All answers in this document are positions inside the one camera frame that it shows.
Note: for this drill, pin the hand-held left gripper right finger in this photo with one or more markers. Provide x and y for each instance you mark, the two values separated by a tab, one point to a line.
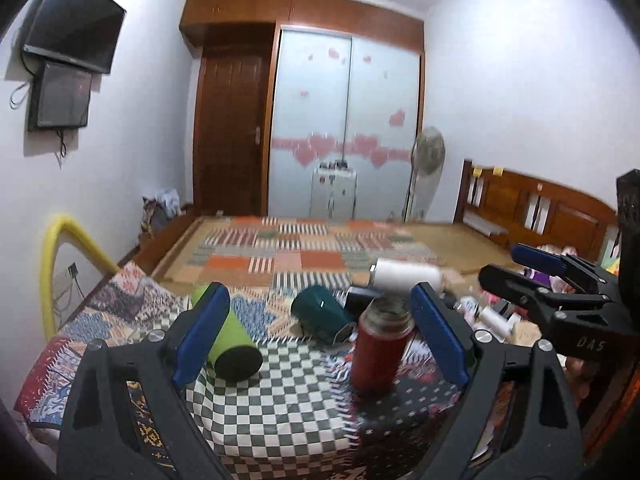
442	335

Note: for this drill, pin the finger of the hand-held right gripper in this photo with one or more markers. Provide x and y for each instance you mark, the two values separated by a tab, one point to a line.
510	287
537	259

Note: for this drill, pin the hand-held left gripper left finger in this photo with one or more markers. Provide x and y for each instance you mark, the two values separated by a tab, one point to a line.
199	332

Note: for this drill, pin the lime green cup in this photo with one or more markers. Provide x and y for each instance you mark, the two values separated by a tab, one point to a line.
231	340

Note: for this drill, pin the dark teal cup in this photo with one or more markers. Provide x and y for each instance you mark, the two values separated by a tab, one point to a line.
320	310

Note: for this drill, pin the white cup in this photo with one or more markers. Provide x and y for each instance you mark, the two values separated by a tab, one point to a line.
407	275

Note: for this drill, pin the small black cup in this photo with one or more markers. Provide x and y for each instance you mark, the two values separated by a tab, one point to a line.
361	300

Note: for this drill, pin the small white bottle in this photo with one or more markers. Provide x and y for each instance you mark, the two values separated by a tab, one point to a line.
492	321

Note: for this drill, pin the wooden bed headboard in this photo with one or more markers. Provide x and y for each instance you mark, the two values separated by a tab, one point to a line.
550	215

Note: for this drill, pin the red thermos bottle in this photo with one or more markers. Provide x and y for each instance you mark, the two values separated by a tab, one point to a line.
380	350

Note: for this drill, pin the woven bed mat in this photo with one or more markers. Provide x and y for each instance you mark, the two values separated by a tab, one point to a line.
450	242

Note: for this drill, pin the blue red patterned quilt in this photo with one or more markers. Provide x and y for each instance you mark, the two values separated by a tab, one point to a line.
125	300

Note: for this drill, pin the green white checkered cloth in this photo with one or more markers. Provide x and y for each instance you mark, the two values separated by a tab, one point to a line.
280	400

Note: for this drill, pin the patchwork blanket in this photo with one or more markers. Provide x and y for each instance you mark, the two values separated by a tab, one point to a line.
300	255

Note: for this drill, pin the pile of clothes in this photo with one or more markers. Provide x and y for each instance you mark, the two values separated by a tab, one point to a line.
161	207

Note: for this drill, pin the white standing fan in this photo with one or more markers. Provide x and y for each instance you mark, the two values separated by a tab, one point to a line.
428	152

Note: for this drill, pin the yellow curved tube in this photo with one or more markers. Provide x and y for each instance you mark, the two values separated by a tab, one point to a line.
52	255

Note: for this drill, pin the small white cabinet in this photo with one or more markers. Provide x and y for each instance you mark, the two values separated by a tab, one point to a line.
332	192

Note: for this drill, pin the brown wooden door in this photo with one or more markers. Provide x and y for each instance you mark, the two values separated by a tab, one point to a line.
230	130

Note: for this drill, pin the wooden wardrobe with sliding doors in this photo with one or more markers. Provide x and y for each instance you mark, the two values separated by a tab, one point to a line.
345	100

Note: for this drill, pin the wall power outlet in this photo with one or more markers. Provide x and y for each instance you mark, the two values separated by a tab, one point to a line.
73	270

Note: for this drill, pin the small black wall monitor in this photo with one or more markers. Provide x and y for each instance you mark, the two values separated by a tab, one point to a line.
60	95

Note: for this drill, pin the black wall television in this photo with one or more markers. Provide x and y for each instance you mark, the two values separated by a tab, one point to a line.
75	20

